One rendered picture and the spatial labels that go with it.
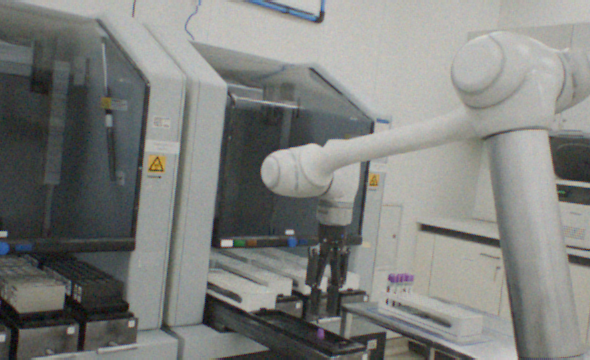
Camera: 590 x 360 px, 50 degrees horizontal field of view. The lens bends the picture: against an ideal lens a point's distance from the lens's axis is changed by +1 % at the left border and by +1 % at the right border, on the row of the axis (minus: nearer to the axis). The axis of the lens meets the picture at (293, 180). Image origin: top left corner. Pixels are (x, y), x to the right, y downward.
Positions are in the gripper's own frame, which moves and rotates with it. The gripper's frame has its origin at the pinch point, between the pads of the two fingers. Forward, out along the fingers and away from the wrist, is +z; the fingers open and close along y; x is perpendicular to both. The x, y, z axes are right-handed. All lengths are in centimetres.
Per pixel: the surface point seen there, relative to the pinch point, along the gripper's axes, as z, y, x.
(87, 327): 10, 50, -28
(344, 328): 14.2, -25.1, -15.3
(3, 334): 9, 68, -28
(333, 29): -106, -130, -149
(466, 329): 4.1, -32.1, 21.4
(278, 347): 12.2, 9.6, -4.5
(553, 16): -144, -289, -108
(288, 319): 9.1, -1.9, -14.8
